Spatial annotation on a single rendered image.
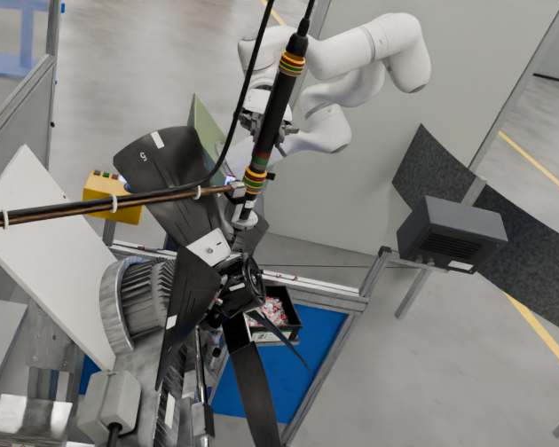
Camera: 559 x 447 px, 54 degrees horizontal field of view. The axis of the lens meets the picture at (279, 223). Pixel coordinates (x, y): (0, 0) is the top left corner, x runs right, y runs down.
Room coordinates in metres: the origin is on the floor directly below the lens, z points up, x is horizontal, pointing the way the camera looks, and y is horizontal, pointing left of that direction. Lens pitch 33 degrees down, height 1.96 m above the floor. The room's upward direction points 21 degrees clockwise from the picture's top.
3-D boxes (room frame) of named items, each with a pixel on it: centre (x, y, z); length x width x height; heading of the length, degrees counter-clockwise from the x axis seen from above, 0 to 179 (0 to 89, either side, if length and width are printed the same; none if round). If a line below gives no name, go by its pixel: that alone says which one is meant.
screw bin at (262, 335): (1.20, -0.03, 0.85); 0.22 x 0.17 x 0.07; 120
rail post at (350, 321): (1.45, -0.34, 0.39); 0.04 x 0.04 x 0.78; 15
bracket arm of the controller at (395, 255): (1.47, -0.44, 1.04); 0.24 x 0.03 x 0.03; 105
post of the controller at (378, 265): (1.45, -0.34, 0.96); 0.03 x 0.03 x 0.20; 15
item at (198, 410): (0.63, 0.00, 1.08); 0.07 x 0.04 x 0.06; 25
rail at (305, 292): (1.34, 0.08, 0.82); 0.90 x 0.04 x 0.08; 105
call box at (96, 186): (1.24, 0.46, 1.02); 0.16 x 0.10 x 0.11; 105
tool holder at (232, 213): (0.96, 0.09, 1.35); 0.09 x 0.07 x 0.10; 140
